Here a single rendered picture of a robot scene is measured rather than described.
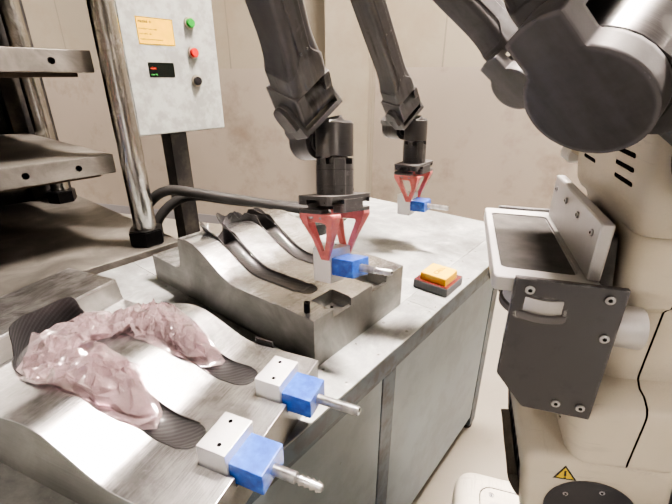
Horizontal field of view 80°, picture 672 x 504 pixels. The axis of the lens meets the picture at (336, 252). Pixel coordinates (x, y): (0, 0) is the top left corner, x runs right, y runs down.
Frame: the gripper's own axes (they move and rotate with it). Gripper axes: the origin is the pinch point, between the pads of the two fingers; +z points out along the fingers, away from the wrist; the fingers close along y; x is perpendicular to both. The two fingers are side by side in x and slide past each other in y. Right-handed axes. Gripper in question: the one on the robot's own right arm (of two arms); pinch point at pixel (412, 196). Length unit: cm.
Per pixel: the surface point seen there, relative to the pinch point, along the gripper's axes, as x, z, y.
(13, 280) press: -69, 13, 71
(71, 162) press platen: -70, -12, 52
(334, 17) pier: -124, -69, -143
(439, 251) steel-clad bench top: 8.4, 14.1, -0.4
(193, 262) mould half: -22, 4, 54
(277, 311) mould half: 2, 6, 56
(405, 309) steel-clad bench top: 14.0, 14.3, 31.7
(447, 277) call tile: 18.2, 10.8, 20.3
